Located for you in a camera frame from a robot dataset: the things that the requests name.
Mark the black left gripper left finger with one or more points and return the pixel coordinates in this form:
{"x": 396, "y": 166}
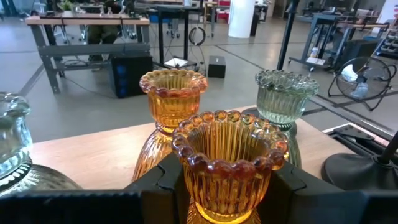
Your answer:
{"x": 164, "y": 193}

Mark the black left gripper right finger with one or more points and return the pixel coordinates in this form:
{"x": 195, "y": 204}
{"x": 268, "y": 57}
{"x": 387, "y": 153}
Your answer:
{"x": 289, "y": 202}

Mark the amber glass candle holder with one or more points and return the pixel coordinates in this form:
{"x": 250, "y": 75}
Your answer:
{"x": 227, "y": 186}
{"x": 172, "y": 105}

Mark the green glass candle holder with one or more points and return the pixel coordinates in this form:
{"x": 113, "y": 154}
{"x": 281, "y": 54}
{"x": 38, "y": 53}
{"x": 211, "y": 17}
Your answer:
{"x": 281, "y": 102}
{"x": 12, "y": 140}

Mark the wooden shelf riser black legs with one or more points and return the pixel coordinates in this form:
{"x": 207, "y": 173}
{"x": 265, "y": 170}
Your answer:
{"x": 93, "y": 155}

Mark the black computer tower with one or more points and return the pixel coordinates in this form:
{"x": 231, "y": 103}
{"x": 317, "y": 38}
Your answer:
{"x": 130, "y": 77}

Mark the small black box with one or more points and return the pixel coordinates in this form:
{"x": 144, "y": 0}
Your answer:
{"x": 216, "y": 67}

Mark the black floor fan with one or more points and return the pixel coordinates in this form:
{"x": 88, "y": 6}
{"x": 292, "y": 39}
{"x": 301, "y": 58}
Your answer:
{"x": 363, "y": 81}

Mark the black metal table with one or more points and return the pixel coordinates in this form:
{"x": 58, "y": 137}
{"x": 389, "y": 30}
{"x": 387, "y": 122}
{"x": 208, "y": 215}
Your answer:
{"x": 160, "y": 37}

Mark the person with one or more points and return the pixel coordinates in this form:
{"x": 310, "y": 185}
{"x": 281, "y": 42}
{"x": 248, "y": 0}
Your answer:
{"x": 102, "y": 34}

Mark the blue storage bin rack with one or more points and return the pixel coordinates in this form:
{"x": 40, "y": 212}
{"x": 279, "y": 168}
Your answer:
{"x": 388, "y": 46}

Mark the red shelving unit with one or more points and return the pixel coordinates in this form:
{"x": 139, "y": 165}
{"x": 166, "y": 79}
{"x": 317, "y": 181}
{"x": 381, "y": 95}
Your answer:
{"x": 222, "y": 14}

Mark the wooden-top grey workbench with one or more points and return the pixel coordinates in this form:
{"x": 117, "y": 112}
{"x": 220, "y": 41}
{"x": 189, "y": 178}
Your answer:
{"x": 87, "y": 21}

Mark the grey metal cart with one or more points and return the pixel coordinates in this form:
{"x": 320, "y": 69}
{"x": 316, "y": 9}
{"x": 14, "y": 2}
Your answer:
{"x": 326, "y": 16}

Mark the white round pillar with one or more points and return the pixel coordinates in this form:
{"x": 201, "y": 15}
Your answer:
{"x": 241, "y": 18}

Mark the small green potted plant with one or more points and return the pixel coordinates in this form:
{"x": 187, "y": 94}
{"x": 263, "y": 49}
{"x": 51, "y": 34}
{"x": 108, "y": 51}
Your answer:
{"x": 66, "y": 4}

